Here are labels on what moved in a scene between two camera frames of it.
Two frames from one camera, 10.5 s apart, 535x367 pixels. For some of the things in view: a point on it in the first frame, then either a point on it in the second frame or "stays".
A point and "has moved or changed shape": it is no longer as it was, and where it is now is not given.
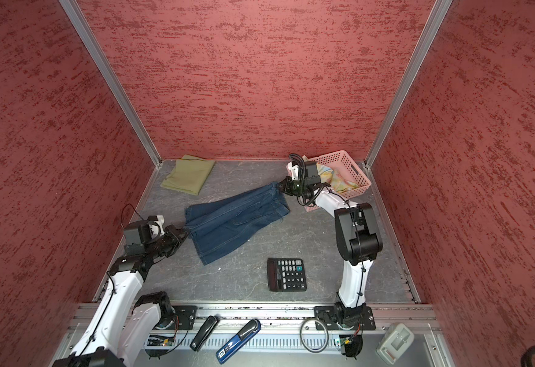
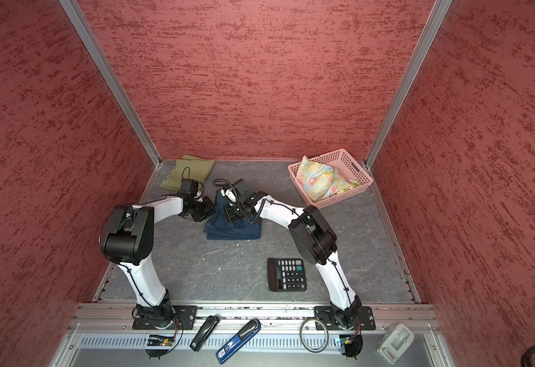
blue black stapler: [245, 335] stays
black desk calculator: [286, 274] stays
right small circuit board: [351, 345] stays
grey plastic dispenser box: [393, 343] stays
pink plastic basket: [347, 169] stays
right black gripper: [288, 181] → [231, 215]
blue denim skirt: [215, 225] has moved or changed shape
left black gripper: [173, 233] → [209, 207]
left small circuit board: [160, 340] stays
